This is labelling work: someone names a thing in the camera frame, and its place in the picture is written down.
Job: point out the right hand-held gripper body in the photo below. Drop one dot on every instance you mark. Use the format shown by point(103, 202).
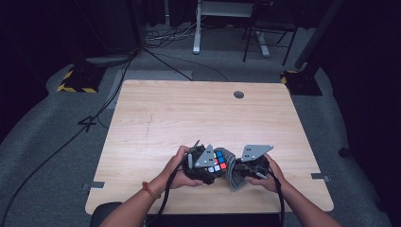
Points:
point(257, 153)

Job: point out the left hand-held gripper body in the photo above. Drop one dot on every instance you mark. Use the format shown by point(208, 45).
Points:
point(203, 157)

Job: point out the multicoloured puzzle cube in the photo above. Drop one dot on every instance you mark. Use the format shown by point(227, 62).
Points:
point(219, 157)

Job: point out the grey fluffy cloth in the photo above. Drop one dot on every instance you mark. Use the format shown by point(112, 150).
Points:
point(235, 183)

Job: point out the person's right hand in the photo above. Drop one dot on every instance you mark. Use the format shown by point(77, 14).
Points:
point(274, 181)

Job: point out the person's left hand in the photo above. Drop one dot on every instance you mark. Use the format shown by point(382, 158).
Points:
point(173, 176)

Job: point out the person's dark clothing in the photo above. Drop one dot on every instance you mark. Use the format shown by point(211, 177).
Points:
point(217, 221)

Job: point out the grey tape strip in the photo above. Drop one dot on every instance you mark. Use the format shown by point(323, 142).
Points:
point(320, 177)
point(96, 185)

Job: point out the black yellow striped stand base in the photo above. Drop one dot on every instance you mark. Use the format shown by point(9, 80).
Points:
point(302, 83)
point(80, 78)

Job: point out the small black floor object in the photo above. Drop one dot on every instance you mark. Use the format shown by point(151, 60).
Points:
point(344, 151)

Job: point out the black stool seat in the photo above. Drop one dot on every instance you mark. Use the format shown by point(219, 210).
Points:
point(102, 213)

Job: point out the black tape floor mark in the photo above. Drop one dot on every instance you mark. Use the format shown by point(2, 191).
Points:
point(87, 123)

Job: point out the dark slanted stand pole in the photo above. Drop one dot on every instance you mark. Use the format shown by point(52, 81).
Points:
point(318, 31)

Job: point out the black metal chair frame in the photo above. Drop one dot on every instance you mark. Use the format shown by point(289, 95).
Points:
point(246, 48)

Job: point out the white desk frame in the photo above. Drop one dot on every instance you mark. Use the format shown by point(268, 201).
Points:
point(197, 38)

